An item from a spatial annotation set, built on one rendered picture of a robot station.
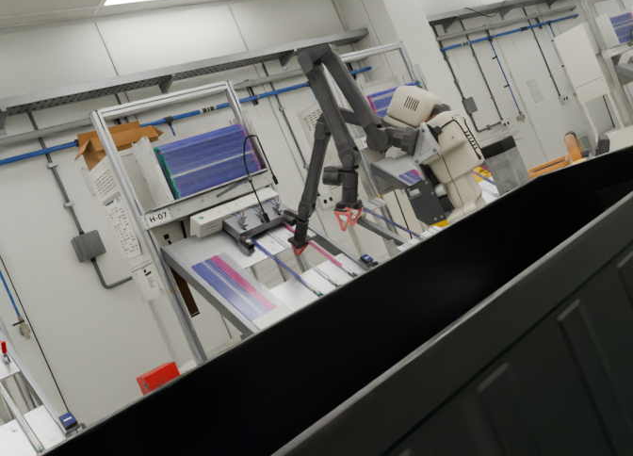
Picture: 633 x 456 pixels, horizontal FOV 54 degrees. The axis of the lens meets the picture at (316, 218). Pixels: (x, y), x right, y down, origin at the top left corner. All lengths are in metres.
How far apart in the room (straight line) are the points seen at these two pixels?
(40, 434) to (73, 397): 1.98
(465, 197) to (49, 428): 1.60
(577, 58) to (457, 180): 4.71
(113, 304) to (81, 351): 0.36
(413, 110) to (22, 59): 3.07
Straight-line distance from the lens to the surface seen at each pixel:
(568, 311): 0.25
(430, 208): 2.26
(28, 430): 2.29
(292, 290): 2.74
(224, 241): 2.98
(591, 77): 6.87
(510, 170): 0.75
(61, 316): 4.26
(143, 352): 4.40
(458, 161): 2.27
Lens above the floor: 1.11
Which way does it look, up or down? 1 degrees down
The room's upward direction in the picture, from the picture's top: 23 degrees counter-clockwise
